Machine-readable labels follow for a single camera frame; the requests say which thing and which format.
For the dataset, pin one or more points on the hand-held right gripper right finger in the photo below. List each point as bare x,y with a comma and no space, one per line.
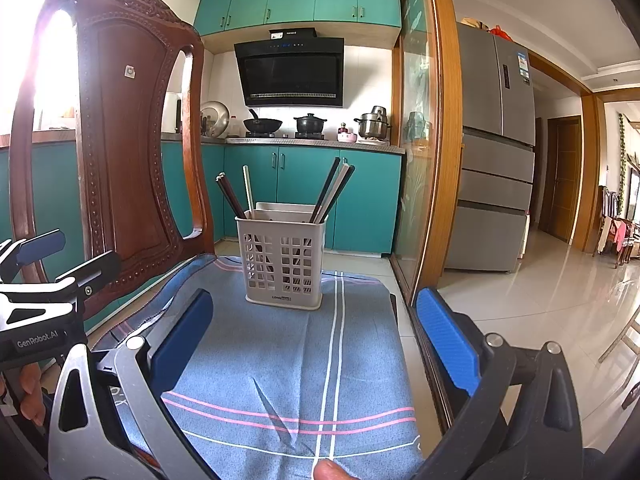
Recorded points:
445,340

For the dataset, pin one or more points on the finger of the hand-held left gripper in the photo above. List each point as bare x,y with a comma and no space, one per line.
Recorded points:
42,247
97,270

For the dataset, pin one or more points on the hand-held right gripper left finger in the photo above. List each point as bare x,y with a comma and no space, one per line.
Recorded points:
182,330

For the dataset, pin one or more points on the white plastic utensil basket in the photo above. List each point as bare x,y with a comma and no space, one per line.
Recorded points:
265,232

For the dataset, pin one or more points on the reddish brown chopstick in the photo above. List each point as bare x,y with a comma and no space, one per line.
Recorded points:
234,194

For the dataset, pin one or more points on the white chopstick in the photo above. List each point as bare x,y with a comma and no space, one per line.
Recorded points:
336,187
248,187

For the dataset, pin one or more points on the dark brown chopstick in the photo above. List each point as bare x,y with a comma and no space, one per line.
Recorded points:
345,182
327,185

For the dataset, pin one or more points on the person's left hand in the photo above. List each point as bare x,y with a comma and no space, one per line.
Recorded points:
31,392

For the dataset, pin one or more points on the person's right hand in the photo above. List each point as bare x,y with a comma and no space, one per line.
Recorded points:
332,471

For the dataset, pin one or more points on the blue striped cloth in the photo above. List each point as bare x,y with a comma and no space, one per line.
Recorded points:
280,350

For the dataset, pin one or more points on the carved wooden chair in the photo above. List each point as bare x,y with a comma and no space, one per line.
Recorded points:
125,160

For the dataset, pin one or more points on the teal lower cabinets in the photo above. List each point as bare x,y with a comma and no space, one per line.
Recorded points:
370,200

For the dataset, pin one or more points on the teal cabinets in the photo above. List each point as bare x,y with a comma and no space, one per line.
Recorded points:
300,0
370,200

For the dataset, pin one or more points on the white container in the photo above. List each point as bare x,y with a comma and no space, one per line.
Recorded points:
171,112

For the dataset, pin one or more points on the silver refrigerator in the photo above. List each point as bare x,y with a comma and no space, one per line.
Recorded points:
490,170

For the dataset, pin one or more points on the wooden stool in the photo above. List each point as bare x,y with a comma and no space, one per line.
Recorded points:
622,345

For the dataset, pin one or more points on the silver pot lid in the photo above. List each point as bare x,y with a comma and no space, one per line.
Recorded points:
215,117

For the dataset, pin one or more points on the oil jug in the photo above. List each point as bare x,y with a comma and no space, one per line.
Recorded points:
233,128

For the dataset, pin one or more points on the brown wooden door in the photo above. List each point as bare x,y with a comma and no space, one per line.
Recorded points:
560,175

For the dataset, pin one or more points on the wood framed glass door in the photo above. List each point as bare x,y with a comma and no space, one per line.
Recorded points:
425,135

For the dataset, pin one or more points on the dining chairs with clothes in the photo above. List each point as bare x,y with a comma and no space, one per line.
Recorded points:
620,230

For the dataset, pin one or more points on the gas stove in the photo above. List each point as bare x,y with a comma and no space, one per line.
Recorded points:
280,135

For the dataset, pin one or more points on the black wok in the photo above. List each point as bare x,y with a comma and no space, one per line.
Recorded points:
262,124

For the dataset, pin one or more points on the grey kitchen countertop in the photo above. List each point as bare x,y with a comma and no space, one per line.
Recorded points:
310,144

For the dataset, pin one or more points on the pink bowl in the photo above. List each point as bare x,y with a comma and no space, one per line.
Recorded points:
346,136

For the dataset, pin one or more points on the steel stock pot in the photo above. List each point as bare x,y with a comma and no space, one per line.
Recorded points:
374,125

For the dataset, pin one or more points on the black cooking pot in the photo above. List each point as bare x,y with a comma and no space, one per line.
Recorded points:
310,125

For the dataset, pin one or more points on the green leaf garland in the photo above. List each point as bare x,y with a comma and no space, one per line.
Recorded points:
622,160

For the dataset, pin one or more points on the black range hood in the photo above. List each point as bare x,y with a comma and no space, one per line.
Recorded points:
290,75

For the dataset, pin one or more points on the red item on refrigerator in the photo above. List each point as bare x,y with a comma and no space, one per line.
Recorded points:
499,33

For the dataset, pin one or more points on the teal upper cabinets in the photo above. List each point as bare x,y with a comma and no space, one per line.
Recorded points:
300,0

